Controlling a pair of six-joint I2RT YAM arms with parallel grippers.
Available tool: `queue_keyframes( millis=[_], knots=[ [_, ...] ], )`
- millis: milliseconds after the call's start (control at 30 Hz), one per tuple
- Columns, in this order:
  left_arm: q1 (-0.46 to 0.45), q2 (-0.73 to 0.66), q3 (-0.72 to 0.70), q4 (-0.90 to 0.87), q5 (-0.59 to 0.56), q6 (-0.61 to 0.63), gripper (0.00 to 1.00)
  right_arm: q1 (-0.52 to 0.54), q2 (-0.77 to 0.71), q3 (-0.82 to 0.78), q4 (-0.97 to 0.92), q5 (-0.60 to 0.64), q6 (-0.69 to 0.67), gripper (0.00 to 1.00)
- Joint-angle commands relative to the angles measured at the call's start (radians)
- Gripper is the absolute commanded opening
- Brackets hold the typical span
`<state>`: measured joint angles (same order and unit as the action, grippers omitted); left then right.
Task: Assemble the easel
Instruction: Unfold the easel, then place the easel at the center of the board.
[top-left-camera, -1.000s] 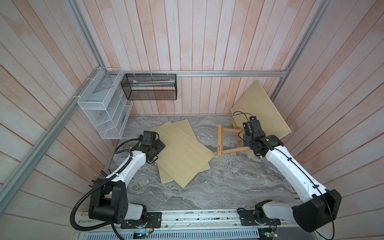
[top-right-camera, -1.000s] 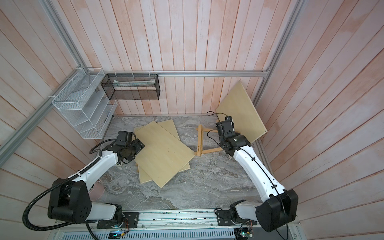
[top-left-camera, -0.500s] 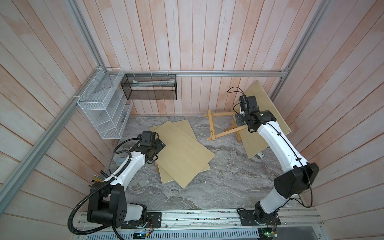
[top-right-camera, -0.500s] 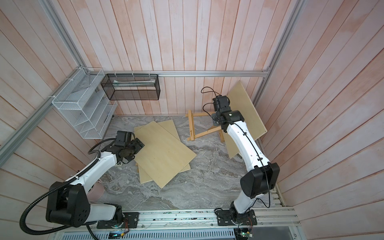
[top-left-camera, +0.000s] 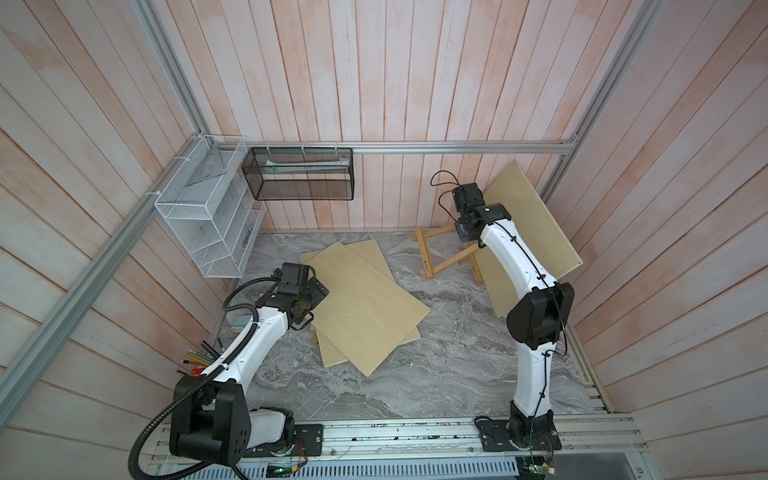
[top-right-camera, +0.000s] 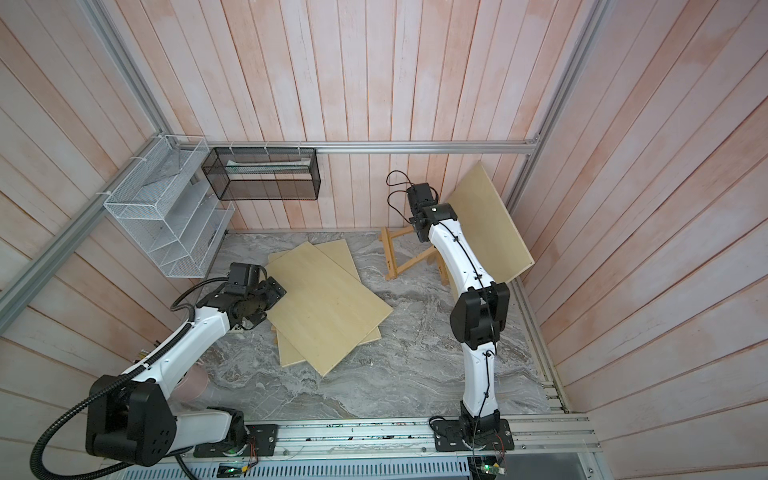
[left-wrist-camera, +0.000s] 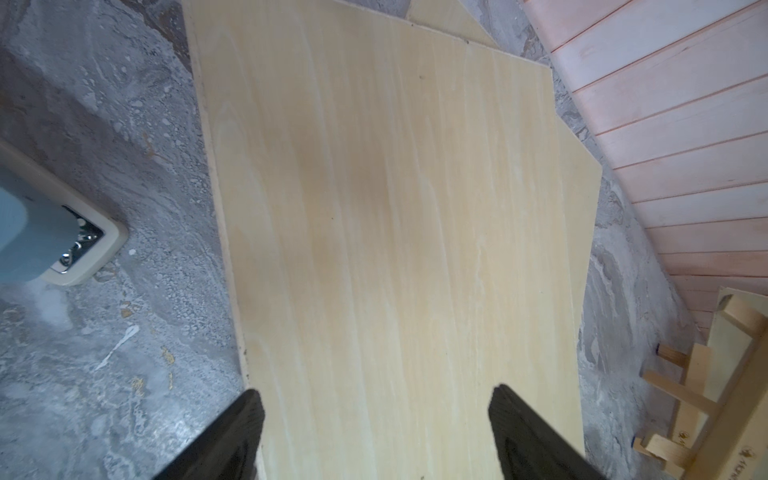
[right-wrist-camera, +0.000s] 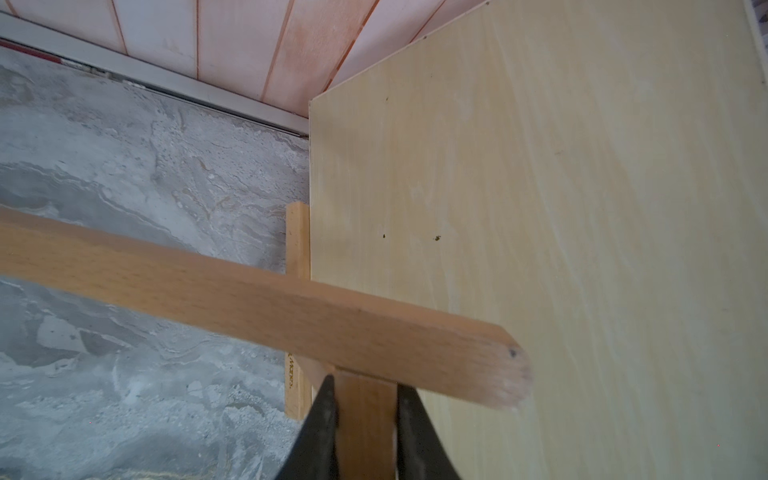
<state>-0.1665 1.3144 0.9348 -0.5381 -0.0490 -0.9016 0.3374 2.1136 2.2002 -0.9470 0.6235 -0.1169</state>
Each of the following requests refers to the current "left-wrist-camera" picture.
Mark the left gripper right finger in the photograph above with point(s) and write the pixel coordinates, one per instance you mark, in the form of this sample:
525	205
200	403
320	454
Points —
527	447

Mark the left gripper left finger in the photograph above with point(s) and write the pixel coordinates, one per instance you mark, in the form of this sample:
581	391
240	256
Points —
227	448

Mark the wooden easel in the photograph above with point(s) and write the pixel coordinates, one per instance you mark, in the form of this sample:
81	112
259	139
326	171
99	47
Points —
676	449

